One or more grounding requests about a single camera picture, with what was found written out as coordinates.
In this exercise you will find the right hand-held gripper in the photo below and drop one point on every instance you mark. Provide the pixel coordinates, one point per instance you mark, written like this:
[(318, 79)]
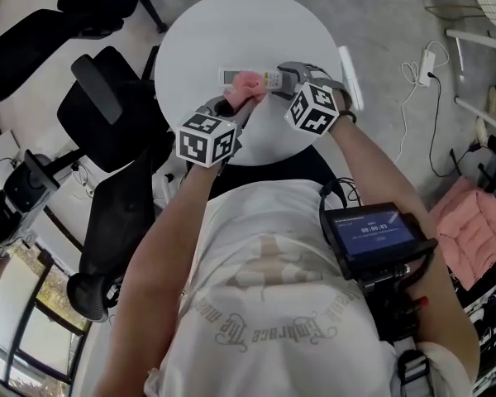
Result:
[(312, 108)]

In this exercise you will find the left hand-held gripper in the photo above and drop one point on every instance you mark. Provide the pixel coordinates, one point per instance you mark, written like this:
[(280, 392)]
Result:
[(202, 141)]

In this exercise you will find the pink cloth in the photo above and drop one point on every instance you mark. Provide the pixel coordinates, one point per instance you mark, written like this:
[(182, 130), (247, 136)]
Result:
[(246, 85)]

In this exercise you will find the white remote control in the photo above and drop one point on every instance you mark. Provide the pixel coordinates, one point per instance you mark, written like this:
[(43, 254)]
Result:
[(227, 76)]

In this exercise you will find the person's right forearm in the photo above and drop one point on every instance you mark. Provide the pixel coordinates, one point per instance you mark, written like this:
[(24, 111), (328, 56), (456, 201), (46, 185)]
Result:
[(380, 172)]

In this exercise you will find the person's left forearm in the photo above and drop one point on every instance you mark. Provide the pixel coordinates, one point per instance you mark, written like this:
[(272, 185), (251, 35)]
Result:
[(149, 263)]

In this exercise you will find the black wristband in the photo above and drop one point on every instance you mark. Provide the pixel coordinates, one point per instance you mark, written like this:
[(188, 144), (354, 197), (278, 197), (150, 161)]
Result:
[(349, 117)]

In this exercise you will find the black office chair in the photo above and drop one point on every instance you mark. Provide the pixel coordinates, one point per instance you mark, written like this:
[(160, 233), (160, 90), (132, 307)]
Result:
[(103, 114), (45, 44)]

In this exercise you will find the white power strip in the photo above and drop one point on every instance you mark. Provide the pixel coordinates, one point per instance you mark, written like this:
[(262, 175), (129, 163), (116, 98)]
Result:
[(426, 66)]

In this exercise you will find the black screen device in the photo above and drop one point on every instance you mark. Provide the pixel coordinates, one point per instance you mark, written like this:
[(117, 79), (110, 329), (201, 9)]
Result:
[(372, 232)]

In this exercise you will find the white side table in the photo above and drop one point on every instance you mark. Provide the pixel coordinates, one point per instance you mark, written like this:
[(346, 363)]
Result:
[(471, 37)]

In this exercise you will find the pale slipper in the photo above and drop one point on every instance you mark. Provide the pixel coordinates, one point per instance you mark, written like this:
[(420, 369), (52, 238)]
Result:
[(492, 97), (481, 128)]

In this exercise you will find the person's white printed shirt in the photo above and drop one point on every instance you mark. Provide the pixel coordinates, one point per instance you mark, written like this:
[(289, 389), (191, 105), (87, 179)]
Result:
[(273, 304)]

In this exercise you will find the pink quilted cushion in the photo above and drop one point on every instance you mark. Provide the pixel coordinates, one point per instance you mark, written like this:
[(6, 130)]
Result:
[(475, 230)]

